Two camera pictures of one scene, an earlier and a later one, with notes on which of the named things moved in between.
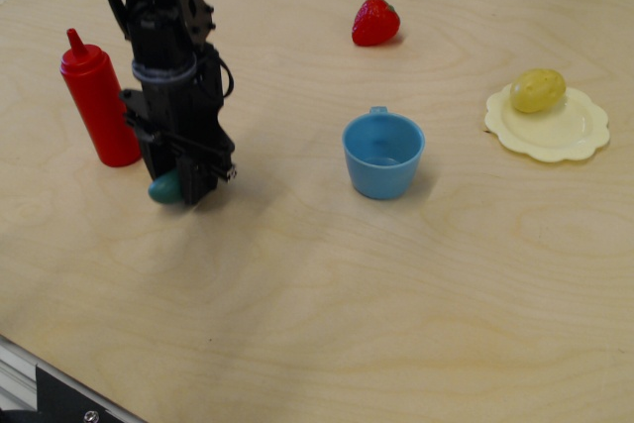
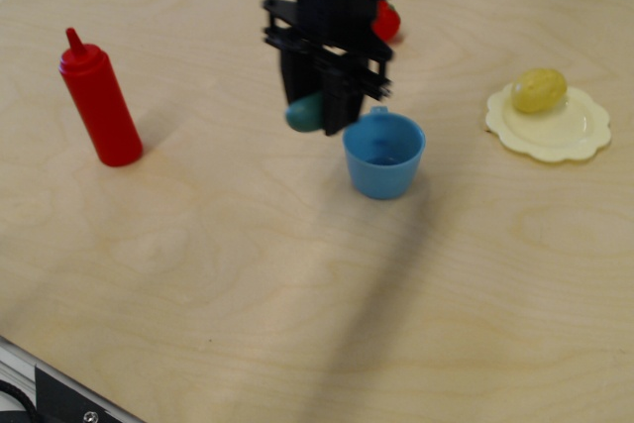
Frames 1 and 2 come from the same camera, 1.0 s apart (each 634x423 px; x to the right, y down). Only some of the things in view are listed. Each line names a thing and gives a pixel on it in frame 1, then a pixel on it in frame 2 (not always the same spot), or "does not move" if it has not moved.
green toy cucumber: x=167 y=188 -> x=306 y=113
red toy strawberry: x=374 y=22 does not move
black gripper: x=179 y=116 -> x=327 y=45
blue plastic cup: x=382 y=153 does not move
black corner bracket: x=57 y=402 does not move
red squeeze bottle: x=93 y=85 does not move
